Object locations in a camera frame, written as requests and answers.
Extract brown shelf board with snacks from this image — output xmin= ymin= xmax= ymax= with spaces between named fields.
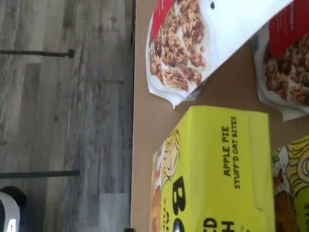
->
xmin=130 ymin=0 xmax=309 ymax=232

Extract green Bobo's apple pie box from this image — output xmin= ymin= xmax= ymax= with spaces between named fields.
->
xmin=150 ymin=105 xmax=276 ymax=232
xmin=272 ymin=135 xmax=309 ymax=232

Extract red label granola bag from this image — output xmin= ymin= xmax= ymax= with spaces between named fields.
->
xmin=251 ymin=14 xmax=309 ymax=121
xmin=145 ymin=0 xmax=296 ymax=109

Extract dark thin floor rod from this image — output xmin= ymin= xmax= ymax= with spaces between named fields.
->
xmin=0 ymin=49 xmax=75 ymax=58
xmin=0 ymin=170 xmax=81 ymax=179

